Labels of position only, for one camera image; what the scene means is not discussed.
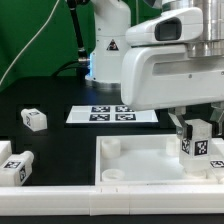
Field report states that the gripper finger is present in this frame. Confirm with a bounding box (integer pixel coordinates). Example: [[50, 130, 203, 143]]
[[211, 102, 224, 135], [168, 107, 193, 140]]

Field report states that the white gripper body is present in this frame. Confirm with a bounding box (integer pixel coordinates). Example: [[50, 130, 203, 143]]
[[121, 44, 224, 110]]

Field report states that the white square tabletop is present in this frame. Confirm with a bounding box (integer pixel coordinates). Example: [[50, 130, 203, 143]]
[[95, 134, 224, 185]]

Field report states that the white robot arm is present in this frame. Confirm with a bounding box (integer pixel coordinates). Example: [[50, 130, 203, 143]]
[[86, 0, 224, 138]]

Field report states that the white left fence block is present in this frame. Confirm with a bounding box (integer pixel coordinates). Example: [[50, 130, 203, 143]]
[[0, 141, 12, 163]]

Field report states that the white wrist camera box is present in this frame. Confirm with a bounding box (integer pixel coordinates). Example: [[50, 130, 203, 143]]
[[126, 7, 203, 46]]

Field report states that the white front fence wall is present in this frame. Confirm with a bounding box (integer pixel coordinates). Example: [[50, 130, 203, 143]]
[[0, 185, 224, 216]]

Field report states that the black cable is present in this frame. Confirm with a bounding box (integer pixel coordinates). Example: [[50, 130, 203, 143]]
[[50, 0, 92, 78]]

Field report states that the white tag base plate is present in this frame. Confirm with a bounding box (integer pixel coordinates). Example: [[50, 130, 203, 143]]
[[66, 105, 158, 124]]

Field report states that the white cable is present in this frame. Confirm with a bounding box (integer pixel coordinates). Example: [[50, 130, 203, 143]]
[[0, 0, 61, 87]]

